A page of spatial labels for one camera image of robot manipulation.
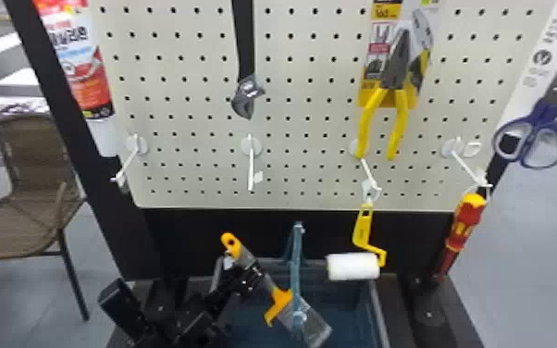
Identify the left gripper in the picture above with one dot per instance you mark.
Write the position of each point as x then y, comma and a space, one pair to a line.
196, 323

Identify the orange scraper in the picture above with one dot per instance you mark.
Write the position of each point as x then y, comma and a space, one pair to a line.
278, 301

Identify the blue basket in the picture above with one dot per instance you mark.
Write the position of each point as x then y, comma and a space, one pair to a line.
346, 311

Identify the yellow paint roller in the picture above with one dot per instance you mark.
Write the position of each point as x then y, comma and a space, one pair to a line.
354, 266

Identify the white pegboard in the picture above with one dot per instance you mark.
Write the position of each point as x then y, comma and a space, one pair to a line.
307, 121

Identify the red screwdriver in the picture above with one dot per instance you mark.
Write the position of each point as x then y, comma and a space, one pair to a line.
463, 228

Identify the black adjustable wrench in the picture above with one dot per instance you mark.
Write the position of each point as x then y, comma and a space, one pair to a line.
244, 43

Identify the brown chair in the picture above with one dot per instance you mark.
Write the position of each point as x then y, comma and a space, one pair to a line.
30, 160

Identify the yellow pliers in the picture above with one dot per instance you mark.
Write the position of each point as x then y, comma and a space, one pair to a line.
395, 68

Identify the red sealant tube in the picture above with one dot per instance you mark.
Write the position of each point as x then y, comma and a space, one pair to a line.
84, 63

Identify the blue scissors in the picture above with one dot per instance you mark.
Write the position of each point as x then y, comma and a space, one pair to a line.
545, 116

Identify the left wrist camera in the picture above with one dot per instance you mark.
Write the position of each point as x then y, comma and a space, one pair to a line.
123, 306

